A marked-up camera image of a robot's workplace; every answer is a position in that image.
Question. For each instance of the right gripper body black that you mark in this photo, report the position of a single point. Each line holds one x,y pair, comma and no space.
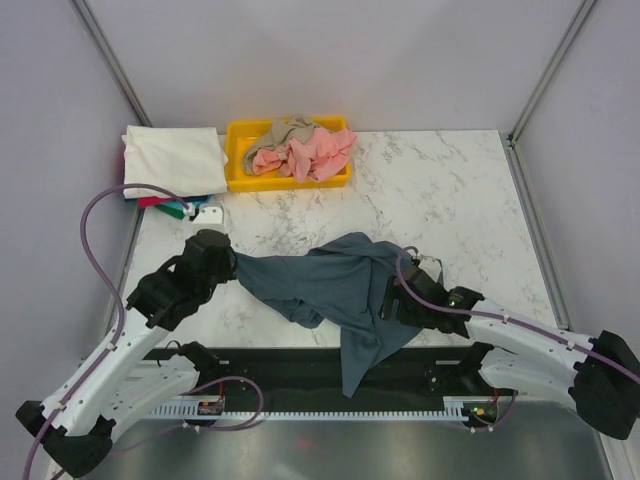
406,313

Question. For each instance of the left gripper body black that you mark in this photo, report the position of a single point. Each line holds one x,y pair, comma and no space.
222,277

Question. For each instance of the blue-grey t-shirt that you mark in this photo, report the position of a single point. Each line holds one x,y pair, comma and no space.
344,282

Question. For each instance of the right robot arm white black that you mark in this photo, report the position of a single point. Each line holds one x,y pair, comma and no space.
596,377

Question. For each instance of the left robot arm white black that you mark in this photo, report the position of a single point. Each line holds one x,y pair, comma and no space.
78,424

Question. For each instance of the folded green t-shirt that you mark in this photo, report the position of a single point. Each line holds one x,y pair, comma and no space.
176,211

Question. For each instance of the folded light blue t-shirt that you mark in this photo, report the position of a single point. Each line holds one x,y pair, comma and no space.
193,201

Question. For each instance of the folded red t-shirt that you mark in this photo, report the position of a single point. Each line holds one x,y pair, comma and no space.
146,202

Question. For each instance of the folded white t-shirt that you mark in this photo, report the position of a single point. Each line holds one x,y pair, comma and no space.
186,161

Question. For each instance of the yellow plastic bin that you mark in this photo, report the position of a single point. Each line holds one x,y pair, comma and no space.
239,136

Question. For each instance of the pink t-shirt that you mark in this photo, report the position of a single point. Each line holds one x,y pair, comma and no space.
318,159

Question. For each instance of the beige t-shirt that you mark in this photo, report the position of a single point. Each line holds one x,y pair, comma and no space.
281,131

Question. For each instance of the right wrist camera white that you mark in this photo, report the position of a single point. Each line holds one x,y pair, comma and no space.
432,266

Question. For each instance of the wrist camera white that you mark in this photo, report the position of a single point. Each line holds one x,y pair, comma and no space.
208,216
432,266

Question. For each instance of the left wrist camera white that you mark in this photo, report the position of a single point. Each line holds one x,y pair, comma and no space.
208,216

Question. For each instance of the white slotted cable duct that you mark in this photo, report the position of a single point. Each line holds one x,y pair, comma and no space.
189,409

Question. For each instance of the aluminium frame rail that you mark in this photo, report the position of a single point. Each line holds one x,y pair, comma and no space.
501,370

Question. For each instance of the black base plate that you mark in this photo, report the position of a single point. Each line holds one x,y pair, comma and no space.
304,380

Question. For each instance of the left aluminium post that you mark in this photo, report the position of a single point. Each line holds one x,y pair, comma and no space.
99,39

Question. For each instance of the aluminium post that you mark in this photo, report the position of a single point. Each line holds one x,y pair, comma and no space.
99,39
568,39

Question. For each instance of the right aluminium post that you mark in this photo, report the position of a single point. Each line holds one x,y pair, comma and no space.
568,39

